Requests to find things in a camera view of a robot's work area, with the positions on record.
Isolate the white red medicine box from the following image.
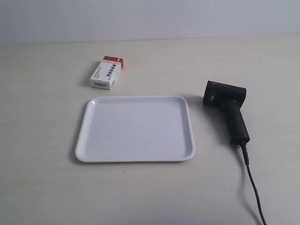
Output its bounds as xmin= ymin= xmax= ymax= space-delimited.
xmin=90 ymin=55 xmax=124 ymax=90

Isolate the black handheld barcode scanner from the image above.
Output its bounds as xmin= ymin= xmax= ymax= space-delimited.
xmin=203 ymin=81 xmax=250 ymax=146

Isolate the white plastic tray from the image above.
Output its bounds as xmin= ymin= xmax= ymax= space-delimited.
xmin=75 ymin=96 xmax=195 ymax=163

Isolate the black scanner cable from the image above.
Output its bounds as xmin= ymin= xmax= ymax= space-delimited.
xmin=239 ymin=144 xmax=268 ymax=225

